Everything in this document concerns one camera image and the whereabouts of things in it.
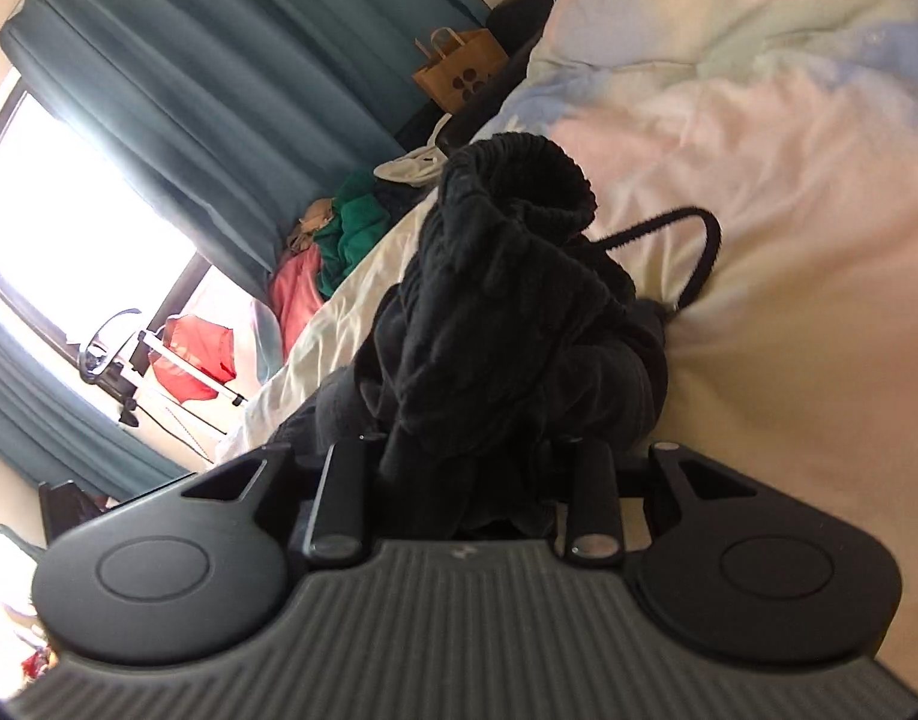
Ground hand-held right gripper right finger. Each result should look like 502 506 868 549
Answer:
562 437 760 562

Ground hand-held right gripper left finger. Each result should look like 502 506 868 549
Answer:
180 437 371 565

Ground black pants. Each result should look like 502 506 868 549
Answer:
268 131 724 542

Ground light blue sheer cloth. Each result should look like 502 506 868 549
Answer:
241 296 289 385

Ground pink garment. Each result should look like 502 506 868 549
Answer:
268 244 329 361

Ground red garment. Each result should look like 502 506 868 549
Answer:
147 315 237 403

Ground white garment steamer stand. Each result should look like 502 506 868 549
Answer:
75 306 248 422

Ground green garment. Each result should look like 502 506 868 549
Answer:
313 169 394 299

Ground beige garment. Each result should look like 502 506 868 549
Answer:
289 199 337 253

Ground blue curtain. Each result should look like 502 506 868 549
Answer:
0 291 191 505
0 0 509 280

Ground white cloth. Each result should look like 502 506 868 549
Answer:
373 112 454 190

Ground pastel printed bed quilt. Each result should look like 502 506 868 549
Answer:
217 0 918 691

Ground black framed window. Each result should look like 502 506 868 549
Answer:
0 64 214 385

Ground brown paper bag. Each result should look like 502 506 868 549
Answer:
412 26 509 112

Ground black sofa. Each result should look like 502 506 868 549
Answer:
394 0 581 160

